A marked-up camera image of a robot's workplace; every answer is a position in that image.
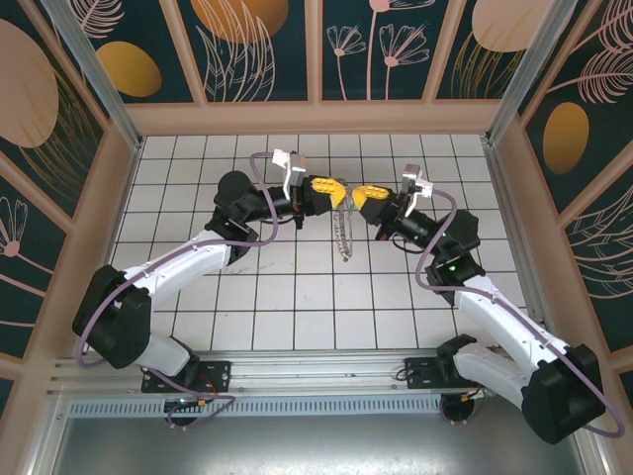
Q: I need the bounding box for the aluminium side rail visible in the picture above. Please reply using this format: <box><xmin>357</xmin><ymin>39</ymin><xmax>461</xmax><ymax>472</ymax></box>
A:
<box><xmin>482</xmin><ymin>134</ymin><xmax>550</xmax><ymax>331</ymax></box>

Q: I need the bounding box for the wall panel with feather outlines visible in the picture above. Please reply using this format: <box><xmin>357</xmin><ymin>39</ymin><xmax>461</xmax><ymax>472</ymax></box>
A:
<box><xmin>565</xmin><ymin>182</ymin><xmax>633</xmax><ymax>353</ymax></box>

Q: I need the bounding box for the wall panel with golden oval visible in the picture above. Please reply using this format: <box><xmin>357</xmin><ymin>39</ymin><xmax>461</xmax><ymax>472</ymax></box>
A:
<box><xmin>66</xmin><ymin>0</ymin><xmax>195</xmax><ymax>105</ymax></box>

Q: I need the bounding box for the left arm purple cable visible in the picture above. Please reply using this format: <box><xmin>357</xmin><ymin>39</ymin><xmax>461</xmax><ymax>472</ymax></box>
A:
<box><xmin>77</xmin><ymin>151</ymin><xmax>281</xmax><ymax>432</ymax></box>

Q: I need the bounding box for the wall panel with leaf outlines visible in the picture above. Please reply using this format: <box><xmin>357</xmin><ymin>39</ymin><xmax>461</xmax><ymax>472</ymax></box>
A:
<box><xmin>190</xmin><ymin>0</ymin><xmax>311</xmax><ymax>104</ymax></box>

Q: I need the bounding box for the wall panel with gold lines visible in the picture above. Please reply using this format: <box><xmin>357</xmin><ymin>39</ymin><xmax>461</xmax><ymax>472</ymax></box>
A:
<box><xmin>0</xmin><ymin>17</ymin><xmax>108</xmax><ymax>219</ymax></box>

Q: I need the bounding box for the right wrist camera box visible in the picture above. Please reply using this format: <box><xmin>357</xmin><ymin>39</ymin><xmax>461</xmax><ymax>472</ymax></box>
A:
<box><xmin>400</xmin><ymin>162</ymin><xmax>435</xmax><ymax>219</ymax></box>

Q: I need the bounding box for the wall panel with flower outlines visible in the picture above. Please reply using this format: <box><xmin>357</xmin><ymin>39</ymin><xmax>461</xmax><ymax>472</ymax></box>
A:
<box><xmin>320</xmin><ymin>0</ymin><xmax>445</xmax><ymax>102</ymax></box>

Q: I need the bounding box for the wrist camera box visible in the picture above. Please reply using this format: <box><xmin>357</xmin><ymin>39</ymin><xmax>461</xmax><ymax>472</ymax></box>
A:
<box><xmin>400</xmin><ymin>162</ymin><xmax>435</xmax><ymax>219</ymax></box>
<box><xmin>270</xmin><ymin>147</ymin><xmax>309</xmax><ymax>199</ymax></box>

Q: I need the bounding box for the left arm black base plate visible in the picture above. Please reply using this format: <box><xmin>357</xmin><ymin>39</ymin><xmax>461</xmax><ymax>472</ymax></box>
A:
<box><xmin>141</xmin><ymin>360</ymin><xmax>233</xmax><ymax>395</ymax></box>

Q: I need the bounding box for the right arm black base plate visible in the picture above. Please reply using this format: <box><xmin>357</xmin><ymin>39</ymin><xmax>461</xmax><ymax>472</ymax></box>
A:
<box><xmin>404</xmin><ymin>355</ymin><xmax>461</xmax><ymax>392</ymax></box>

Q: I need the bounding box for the silver metal chain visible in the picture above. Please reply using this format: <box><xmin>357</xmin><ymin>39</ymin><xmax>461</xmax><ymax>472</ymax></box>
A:
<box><xmin>331</xmin><ymin>190</ymin><xmax>358</xmax><ymax>263</ymax></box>

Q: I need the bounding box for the aluminium front frame bar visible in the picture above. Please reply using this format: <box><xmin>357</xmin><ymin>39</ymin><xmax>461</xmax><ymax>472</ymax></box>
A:
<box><xmin>27</xmin><ymin>398</ymin><xmax>70</xmax><ymax>475</ymax></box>
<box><xmin>586</xmin><ymin>434</ymin><xmax>617</xmax><ymax>475</ymax></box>

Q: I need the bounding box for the slotted grey cable duct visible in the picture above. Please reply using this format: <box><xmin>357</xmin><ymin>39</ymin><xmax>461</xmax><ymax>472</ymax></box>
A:
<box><xmin>56</xmin><ymin>398</ymin><xmax>476</xmax><ymax>420</ymax></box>

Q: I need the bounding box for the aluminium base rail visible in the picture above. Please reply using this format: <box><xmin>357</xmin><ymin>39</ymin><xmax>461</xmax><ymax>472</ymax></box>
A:
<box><xmin>46</xmin><ymin>349</ymin><xmax>533</xmax><ymax>400</ymax></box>

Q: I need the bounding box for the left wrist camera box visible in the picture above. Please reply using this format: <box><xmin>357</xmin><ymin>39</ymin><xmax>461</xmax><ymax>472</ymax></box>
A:
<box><xmin>270</xmin><ymin>147</ymin><xmax>309</xmax><ymax>199</ymax></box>

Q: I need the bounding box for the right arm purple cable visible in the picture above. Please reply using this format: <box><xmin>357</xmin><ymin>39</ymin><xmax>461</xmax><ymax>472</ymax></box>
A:
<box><xmin>415</xmin><ymin>190</ymin><xmax>625</xmax><ymax>439</ymax></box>

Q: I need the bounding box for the aluminium corner post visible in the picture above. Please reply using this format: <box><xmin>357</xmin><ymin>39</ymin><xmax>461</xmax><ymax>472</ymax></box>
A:
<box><xmin>484</xmin><ymin>0</ymin><xmax>580</xmax><ymax>144</ymax></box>
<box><xmin>42</xmin><ymin>0</ymin><xmax>144</xmax><ymax>152</ymax></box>

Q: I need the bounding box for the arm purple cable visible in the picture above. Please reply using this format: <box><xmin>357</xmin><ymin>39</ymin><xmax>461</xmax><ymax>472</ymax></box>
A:
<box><xmin>415</xmin><ymin>190</ymin><xmax>625</xmax><ymax>439</ymax></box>
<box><xmin>77</xmin><ymin>151</ymin><xmax>281</xmax><ymax>432</ymax></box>

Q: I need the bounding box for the grey metal sheet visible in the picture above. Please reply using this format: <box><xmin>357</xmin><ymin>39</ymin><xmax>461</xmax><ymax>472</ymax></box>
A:
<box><xmin>48</xmin><ymin>414</ymin><xmax>602</xmax><ymax>475</ymax></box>

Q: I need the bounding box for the wall panel oval and feather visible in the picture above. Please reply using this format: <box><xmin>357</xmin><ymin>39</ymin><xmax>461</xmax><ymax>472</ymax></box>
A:
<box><xmin>522</xmin><ymin>0</ymin><xmax>633</xmax><ymax>215</ymax></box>

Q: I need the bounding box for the wall panel with pale disc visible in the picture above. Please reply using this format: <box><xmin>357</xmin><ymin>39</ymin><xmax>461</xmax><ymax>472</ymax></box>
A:
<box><xmin>433</xmin><ymin>0</ymin><xmax>548</xmax><ymax>102</ymax></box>

